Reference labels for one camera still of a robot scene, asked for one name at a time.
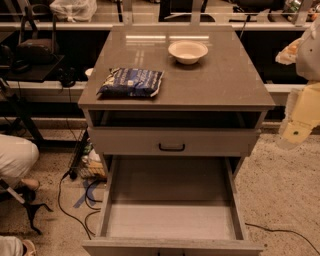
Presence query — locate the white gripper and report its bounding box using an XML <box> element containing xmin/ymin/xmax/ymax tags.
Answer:
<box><xmin>277</xmin><ymin>81</ymin><xmax>320</xmax><ymax>150</ymax></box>

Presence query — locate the blue chip bag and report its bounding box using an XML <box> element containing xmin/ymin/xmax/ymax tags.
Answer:
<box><xmin>98</xmin><ymin>67</ymin><xmax>164</xmax><ymax>97</ymax></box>

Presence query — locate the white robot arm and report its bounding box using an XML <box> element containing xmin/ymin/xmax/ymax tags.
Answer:
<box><xmin>275</xmin><ymin>17</ymin><xmax>320</xmax><ymax>150</ymax></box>

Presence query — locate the grey drawer cabinet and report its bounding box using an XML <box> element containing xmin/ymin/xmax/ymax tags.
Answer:
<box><xmin>77</xmin><ymin>24</ymin><xmax>276</xmax><ymax>256</ymax></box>

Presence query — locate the open bottom drawer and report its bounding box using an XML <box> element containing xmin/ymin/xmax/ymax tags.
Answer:
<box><xmin>83</xmin><ymin>156</ymin><xmax>263</xmax><ymax>256</ymax></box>

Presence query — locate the closed upper drawer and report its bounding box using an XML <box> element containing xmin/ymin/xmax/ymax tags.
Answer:
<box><xmin>88</xmin><ymin>127</ymin><xmax>259</xmax><ymax>157</ymax></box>

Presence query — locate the white plastic bag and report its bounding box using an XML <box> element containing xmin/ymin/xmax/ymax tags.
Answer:
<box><xmin>49</xmin><ymin>0</ymin><xmax>97</xmax><ymax>22</ymax></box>

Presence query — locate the black bag on shelf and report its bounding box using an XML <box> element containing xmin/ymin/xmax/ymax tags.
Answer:
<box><xmin>16</xmin><ymin>4</ymin><xmax>58</xmax><ymax>65</ymax></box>

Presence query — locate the blue tape cross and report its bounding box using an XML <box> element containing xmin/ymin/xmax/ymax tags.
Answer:
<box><xmin>73</xmin><ymin>180</ymin><xmax>99</xmax><ymax>208</ymax></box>

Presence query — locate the black side table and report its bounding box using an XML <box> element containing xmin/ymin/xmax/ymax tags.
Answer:
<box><xmin>1</xmin><ymin>55</ymin><xmax>64</xmax><ymax>83</ymax></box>

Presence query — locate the black stool leg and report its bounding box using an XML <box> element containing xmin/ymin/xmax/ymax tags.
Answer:
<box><xmin>0</xmin><ymin>179</ymin><xmax>52</xmax><ymax>235</ymax></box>

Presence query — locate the person's leg in white trousers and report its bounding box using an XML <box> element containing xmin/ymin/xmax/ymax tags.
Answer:
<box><xmin>0</xmin><ymin>134</ymin><xmax>40</xmax><ymax>191</ymax></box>

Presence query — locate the person's foot bottom left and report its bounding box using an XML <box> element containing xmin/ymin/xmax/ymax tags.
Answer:
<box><xmin>0</xmin><ymin>235</ymin><xmax>38</xmax><ymax>256</ymax></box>

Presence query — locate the black floor cable right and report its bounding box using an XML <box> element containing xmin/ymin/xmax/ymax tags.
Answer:
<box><xmin>245</xmin><ymin>222</ymin><xmax>320</xmax><ymax>256</ymax></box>

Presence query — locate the black floor cable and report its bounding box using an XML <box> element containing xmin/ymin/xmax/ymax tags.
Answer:
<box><xmin>57</xmin><ymin>170</ymin><xmax>103</xmax><ymax>240</ymax></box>
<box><xmin>245</xmin><ymin>222</ymin><xmax>320</xmax><ymax>256</ymax></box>

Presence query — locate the black drawer handle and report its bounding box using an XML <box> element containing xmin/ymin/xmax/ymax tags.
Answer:
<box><xmin>158</xmin><ymin>143</ymin><xmax>186</xmax><ymax>152</ymax></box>

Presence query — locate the wire basket with items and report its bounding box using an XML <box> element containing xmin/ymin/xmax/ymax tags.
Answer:
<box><xmin>67</xmin><ymin>131</ymin><xmax>106</xmax><ymax>180</ymax></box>

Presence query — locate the black floor cable left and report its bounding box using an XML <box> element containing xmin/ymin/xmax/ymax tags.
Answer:
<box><xmin>57</xmin><ymin>170</ymin><xmax>103</xmax><ymax>240</ymax></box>

